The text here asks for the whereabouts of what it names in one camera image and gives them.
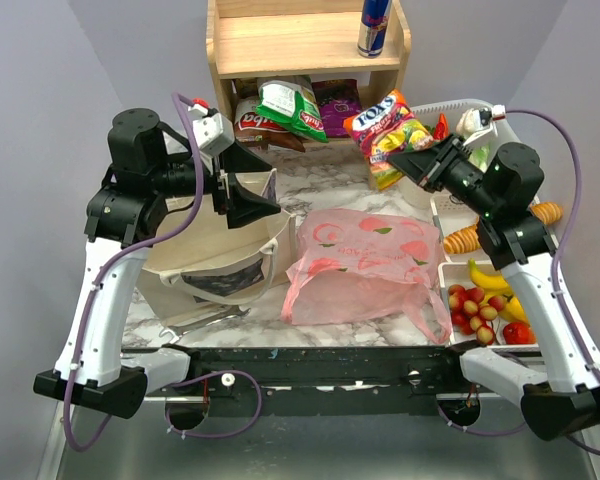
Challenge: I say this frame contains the wooden shelf unit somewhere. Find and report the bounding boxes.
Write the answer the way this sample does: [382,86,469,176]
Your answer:
[205,0,413,190]

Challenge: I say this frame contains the white garlic bulb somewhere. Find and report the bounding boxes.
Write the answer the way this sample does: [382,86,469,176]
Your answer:
[455,108,484,139]

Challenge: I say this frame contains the green white food packet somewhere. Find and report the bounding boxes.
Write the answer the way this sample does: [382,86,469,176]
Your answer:
[256,75,328,143]

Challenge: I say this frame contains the white tray with fruit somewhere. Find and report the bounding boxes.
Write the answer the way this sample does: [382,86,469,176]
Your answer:
[439,261,539,352]

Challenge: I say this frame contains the Fox's fruit candy bag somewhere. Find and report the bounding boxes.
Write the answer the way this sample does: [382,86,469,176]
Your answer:
[343,89,437,191]

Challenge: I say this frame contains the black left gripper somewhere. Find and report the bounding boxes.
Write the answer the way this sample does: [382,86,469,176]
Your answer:
[150,136,282,225]

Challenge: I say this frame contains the silver open-end wrench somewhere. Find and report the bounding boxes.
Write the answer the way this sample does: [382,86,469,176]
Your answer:
[158,306,251,344]

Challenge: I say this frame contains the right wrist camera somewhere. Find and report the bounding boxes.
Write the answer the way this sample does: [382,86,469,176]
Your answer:
[459,103,506,149]

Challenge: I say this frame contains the Chuba cassava chips bag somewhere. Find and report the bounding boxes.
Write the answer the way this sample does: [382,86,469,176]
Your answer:
[233,78,305,152]

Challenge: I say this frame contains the green bok choy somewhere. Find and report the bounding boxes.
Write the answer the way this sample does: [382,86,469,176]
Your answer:
[469,144,490,172]

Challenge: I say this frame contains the Red Bull can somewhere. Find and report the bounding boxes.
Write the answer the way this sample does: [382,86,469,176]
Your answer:
[357,0,391,58]

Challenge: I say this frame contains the red lychee fruit bunch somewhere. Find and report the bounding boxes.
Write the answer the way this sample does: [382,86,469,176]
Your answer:
[448,284,507,345]

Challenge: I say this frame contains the white vegetable basket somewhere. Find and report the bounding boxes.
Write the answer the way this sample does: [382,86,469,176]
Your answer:
[390,99,518,209]

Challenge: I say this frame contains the pink plastic grocery bag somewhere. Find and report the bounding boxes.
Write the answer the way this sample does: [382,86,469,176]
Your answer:
[281,208,452,344]

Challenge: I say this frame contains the canvas tote bag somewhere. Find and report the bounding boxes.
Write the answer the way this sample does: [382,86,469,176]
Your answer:
[136,196,296,326]

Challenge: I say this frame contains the purple snack bag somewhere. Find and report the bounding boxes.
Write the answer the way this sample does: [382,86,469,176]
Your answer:
[312,79,362,138]

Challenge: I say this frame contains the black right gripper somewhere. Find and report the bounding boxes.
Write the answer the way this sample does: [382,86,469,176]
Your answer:
[388,131,500,217]

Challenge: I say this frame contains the red chili pepper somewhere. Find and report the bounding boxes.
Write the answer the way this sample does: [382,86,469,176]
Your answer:
[432,113,450,143]

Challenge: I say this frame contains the yellow bell pepper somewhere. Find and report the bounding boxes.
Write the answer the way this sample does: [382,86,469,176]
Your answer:
[500,296,529,324]

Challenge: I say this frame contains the yellow banana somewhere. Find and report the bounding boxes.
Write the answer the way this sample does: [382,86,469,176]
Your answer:
[467,259,510,292]

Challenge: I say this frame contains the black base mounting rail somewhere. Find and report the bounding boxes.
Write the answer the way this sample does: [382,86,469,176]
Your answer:
[139,342,501,419]

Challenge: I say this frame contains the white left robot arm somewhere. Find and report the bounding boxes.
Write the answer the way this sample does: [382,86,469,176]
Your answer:
[33,104,281,419]

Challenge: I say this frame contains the white tray with bread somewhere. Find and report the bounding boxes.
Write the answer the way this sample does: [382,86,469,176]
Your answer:
[431,195,562,263]

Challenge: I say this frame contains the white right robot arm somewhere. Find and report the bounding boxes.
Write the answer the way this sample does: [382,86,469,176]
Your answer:
[389,135,600,441]

